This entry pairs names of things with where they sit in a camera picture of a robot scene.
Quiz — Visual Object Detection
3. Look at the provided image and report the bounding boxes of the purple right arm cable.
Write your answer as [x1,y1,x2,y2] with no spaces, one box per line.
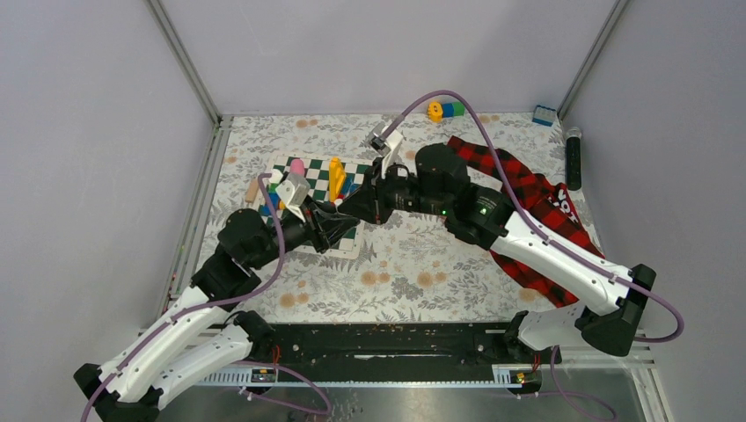
[372,89,685,344]

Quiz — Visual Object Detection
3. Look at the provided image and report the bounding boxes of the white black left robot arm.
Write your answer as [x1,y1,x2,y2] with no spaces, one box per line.
[74,199,360,421]

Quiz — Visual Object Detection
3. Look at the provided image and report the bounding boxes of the blue white toy brick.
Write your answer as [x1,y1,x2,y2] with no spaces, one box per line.
[531,105,557,127]

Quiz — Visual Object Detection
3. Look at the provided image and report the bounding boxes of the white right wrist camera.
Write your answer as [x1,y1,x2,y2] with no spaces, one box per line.
[366,122,404,178]

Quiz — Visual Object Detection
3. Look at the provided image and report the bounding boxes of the stacked colourful toy bricks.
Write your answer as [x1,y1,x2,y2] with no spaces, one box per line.
[259,183,285,217]

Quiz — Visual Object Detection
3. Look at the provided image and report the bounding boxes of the yellow blue green toy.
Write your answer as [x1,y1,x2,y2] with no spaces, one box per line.
[427,101,465,122]

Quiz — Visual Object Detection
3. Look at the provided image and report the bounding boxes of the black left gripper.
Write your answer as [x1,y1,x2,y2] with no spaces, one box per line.
[251,194,359,269]

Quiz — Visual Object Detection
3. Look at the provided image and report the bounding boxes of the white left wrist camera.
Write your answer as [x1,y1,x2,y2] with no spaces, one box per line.
[275,172,311,222]

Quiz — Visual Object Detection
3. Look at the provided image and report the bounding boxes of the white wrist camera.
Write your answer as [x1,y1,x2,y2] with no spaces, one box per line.
[275,172,311,222]
[366,122,404,178]

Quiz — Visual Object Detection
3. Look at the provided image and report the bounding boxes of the yellow toy block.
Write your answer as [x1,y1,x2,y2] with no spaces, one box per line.
[328,156,347,202]

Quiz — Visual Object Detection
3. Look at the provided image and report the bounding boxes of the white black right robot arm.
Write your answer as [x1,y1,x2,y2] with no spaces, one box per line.
[337,144,655,362]

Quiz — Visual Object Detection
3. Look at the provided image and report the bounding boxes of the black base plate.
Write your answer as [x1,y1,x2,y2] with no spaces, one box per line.
[239,318,562,383]

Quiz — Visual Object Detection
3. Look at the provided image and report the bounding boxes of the wooden block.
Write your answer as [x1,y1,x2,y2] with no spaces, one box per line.
[244,178,259,204]

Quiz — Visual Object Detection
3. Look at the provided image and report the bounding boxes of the pink cylindrical toy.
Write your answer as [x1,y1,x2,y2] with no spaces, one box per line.
[289,158,305,177]

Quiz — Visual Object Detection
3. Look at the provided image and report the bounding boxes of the red black plaid sleeve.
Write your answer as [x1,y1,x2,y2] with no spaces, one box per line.
[446,136,602,308]

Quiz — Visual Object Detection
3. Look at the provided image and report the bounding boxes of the floral patterned table mat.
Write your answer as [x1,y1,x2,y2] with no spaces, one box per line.
[200,114,556,323]

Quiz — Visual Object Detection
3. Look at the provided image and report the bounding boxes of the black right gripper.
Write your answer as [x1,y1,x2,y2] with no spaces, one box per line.
[338,158,450,226]

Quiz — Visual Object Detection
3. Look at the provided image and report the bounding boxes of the black power strip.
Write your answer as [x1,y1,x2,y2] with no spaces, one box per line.
[565,127,582,191]

